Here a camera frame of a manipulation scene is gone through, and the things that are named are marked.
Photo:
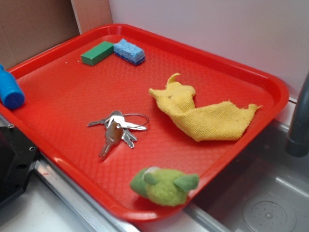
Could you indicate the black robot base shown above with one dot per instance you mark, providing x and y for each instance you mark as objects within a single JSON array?
[{"x": 17, "y": 160}]

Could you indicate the blue plastic bottle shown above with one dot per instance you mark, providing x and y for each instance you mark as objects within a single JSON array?
[{"x": 11, "y": 95}]

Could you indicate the red plastic tray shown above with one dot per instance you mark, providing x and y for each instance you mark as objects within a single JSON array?
[{"x": 63, "y": 95}]

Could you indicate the silver key bunch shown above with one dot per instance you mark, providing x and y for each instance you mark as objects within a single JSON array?
[{"x": 118, "y": 129}]

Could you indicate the blue sponge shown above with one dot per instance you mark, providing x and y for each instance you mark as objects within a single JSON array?
[{"x": 129, "y": 52}]

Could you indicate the yellow cloth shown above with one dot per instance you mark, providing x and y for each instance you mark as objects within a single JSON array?
[{"x": 223, "y": 121}]

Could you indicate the green plush toy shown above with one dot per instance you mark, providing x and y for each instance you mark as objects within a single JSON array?
[{"x": 164, "y": 186}]

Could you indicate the green rectangular block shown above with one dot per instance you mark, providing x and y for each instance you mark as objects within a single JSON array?
[{"x": 98, "y": 53}]

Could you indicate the grey sink basin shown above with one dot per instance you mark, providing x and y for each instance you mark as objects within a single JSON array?
[{"x": 263, "y": 189}]

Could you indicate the grey faucet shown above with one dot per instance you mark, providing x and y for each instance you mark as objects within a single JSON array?
[{"x": 307, "y": 105}]

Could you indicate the brown cardboard panel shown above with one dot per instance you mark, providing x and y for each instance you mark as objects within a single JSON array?
[{"x": 30, "y": 27}]

